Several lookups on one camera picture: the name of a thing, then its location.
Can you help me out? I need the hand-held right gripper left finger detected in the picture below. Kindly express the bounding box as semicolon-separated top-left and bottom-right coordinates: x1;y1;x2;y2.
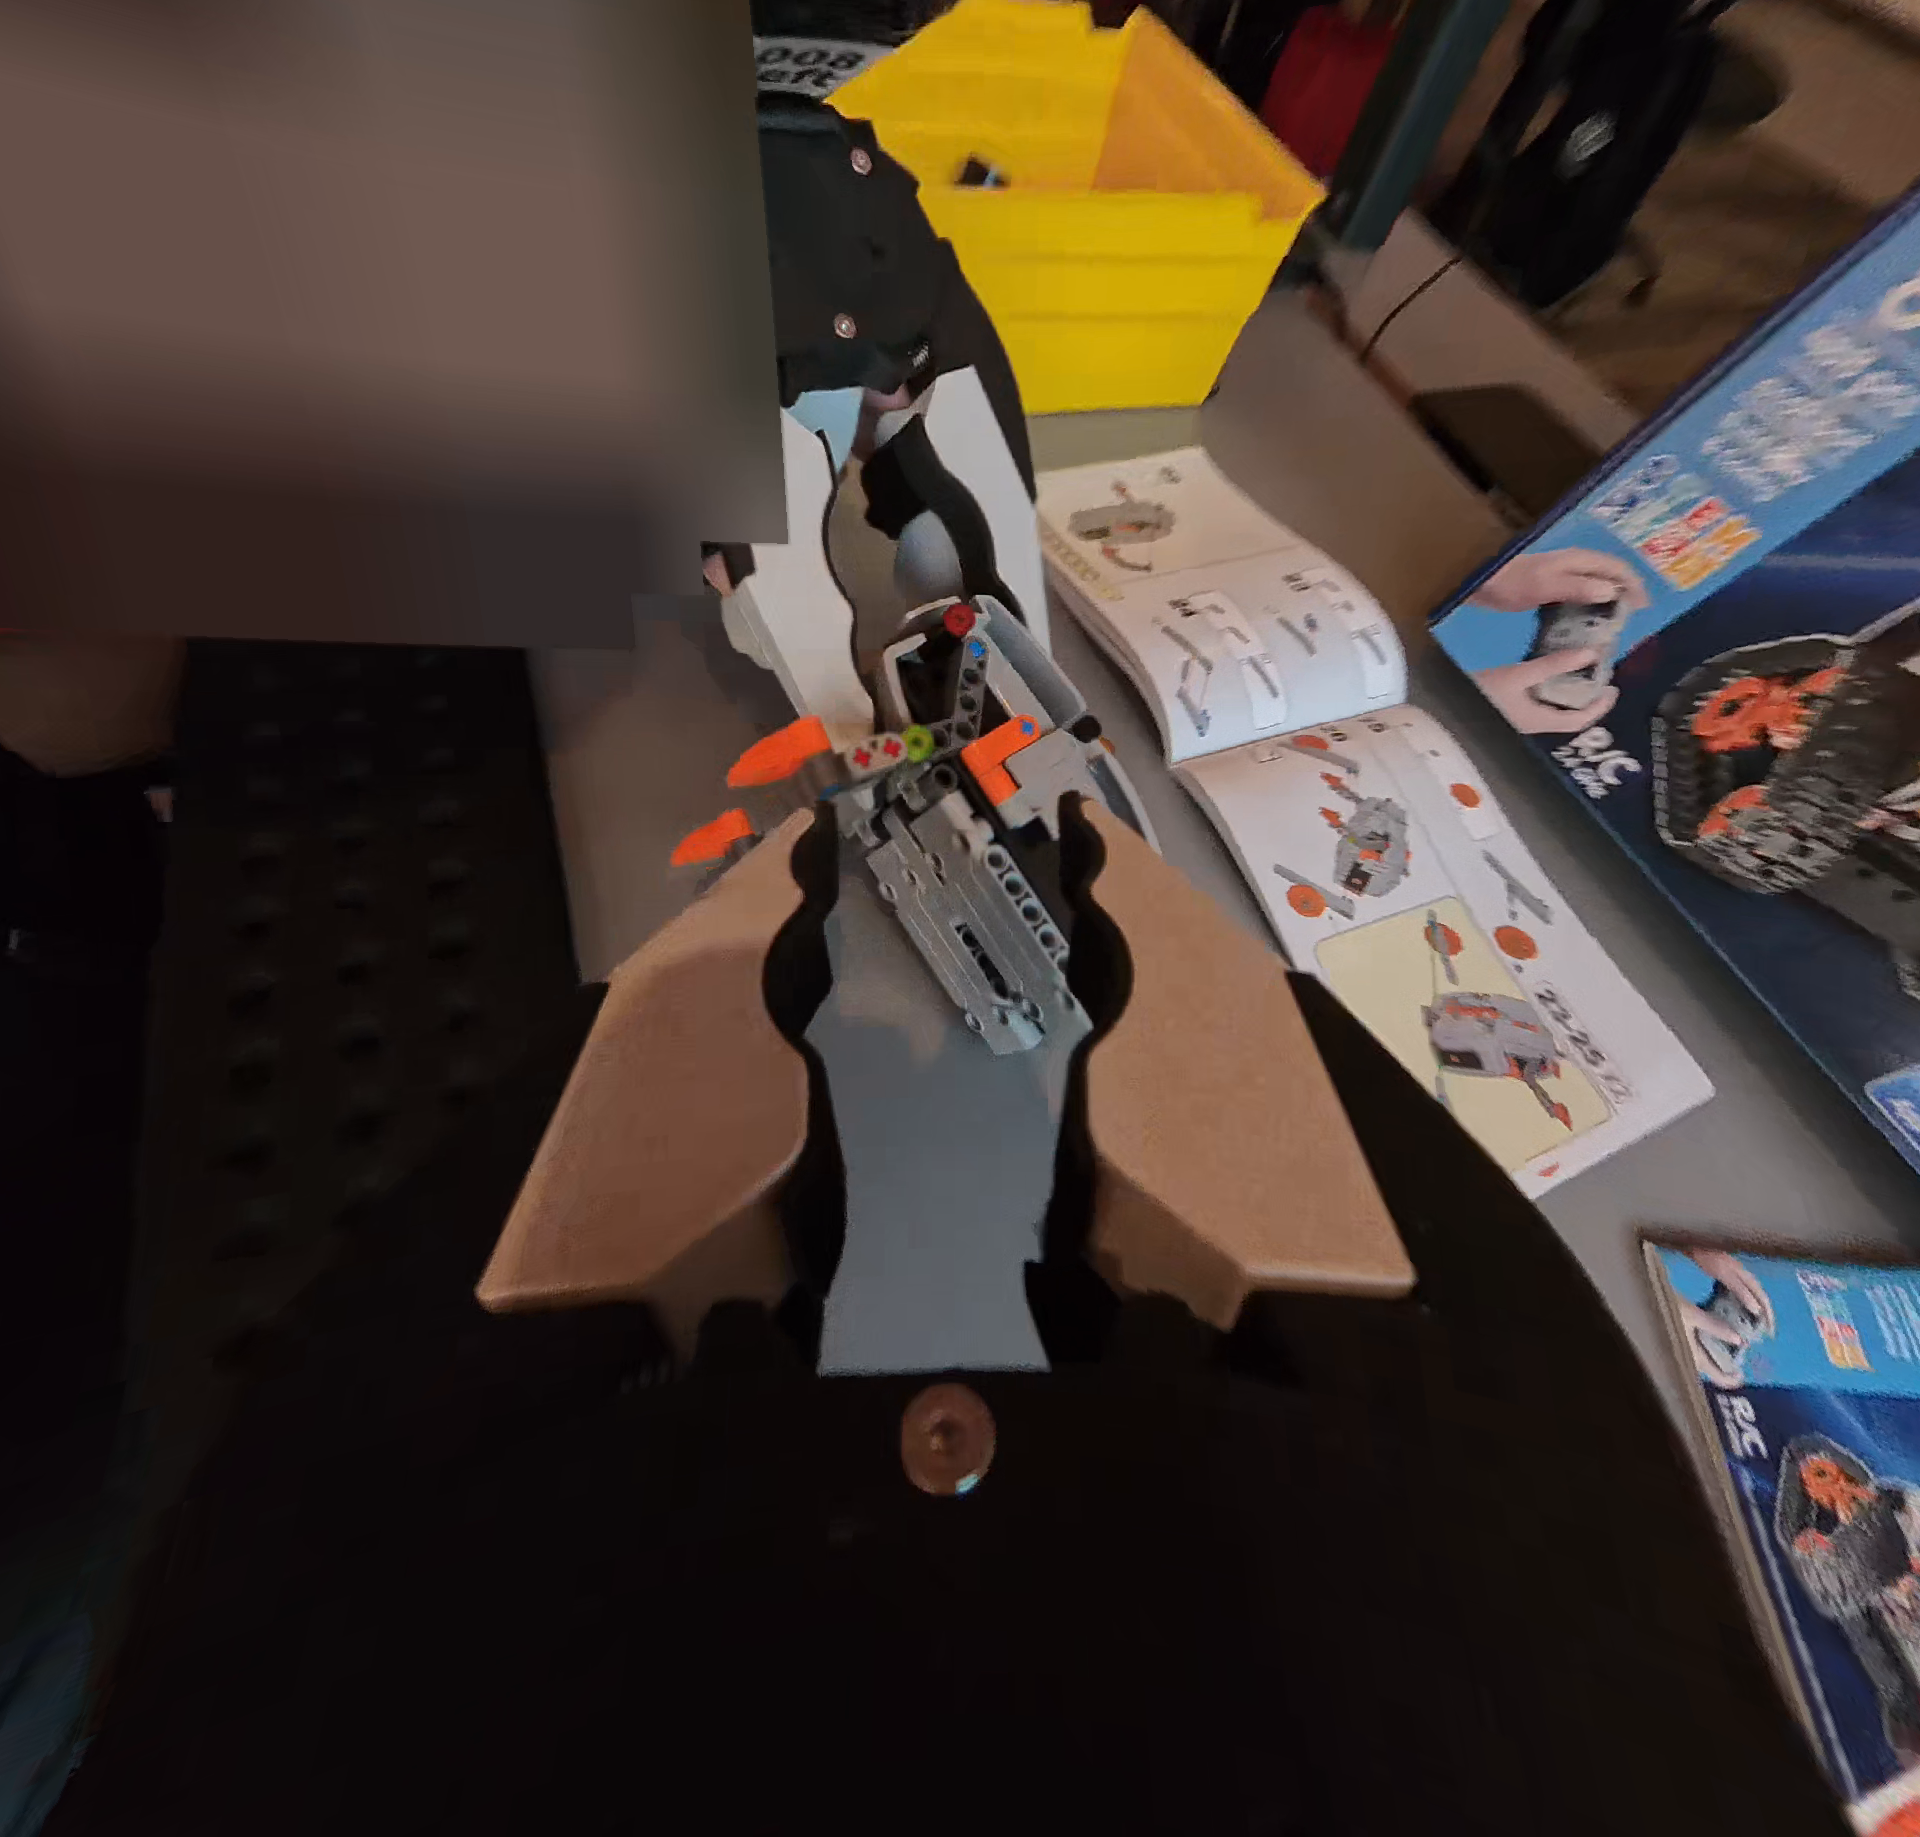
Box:
474;801;840;1366

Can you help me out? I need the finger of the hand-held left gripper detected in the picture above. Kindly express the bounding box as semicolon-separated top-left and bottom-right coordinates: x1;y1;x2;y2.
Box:
862;365;1053;643
703;409;890;724

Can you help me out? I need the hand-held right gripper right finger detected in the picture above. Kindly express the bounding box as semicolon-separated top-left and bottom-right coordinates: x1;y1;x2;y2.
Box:
1041;792;1419;1366

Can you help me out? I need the grey black building-block robot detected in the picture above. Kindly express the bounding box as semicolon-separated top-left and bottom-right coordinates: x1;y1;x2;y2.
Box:
816;591;1160;1060

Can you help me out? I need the grey desk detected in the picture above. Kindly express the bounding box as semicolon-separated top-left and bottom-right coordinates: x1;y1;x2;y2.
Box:
526;202;1920;1824

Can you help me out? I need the yellow plastic bin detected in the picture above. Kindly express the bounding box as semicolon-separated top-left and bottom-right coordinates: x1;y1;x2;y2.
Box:
825;0;1329;418

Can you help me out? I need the open instruction booklet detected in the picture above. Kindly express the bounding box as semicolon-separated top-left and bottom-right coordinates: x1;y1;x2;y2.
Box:
1035;445;1717;1200

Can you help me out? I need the black perforated panel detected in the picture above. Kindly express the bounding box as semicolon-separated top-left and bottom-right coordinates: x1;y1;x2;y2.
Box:
150;637;593;1418

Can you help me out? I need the red bag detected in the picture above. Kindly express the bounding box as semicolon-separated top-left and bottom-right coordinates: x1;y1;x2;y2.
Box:
1260;7;1403;180

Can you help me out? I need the blue closed instruction booklet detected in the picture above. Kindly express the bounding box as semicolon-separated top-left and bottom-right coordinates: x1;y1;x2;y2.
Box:
1641;1235;1920;1837

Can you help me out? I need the blue toy box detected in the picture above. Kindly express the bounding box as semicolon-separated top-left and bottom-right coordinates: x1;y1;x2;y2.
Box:
1425;187;1920;1171

